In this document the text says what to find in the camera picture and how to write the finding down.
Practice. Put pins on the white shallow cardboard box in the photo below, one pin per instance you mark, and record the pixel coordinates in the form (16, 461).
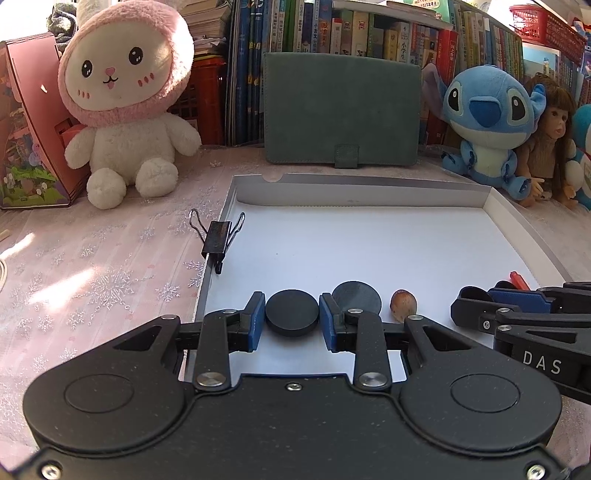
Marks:
(313, 232)

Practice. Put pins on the Doraemon plush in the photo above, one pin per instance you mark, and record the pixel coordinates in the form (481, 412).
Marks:
(578, 166)

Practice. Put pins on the brown haired doll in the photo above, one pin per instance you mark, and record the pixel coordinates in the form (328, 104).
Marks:
(544, 156)

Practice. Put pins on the row of books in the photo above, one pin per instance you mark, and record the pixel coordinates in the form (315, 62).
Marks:
(453, 35)

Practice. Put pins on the small black binder clip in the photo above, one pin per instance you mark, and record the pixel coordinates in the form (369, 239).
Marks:
(216, 238)

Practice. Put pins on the pink bunny plush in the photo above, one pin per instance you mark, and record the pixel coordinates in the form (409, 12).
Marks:
(127, 64)

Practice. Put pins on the pink triangular house box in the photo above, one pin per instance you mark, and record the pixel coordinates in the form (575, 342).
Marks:
(35, 128)

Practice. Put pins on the stack of books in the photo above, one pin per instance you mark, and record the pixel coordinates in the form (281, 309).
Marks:
(208, 21)

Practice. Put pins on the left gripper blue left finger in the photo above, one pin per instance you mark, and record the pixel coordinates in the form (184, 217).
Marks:
(256, 313)

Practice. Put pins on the red crate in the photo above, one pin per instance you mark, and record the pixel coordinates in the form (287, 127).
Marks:
(202, 101)

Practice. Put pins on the black round cap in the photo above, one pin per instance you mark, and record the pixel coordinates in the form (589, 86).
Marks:
(474, 293)

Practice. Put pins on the red plastic basket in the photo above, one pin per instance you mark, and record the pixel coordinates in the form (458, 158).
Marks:
(536, 25)

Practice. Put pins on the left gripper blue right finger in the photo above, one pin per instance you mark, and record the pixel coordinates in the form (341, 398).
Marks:
(329, 312)

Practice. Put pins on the black round puck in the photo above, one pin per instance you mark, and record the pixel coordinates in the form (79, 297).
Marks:
(357, 295)
(292, 313)

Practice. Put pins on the light brown hazelnut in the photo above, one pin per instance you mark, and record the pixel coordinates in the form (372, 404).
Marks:
(403, 304)

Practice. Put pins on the blue Stitch plush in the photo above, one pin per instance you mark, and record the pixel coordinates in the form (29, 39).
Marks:
(494, 115)

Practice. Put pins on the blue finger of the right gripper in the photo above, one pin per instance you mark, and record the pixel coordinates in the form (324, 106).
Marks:
(526, 301)

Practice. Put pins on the green suede case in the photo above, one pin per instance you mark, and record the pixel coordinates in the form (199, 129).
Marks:
(340, 110)

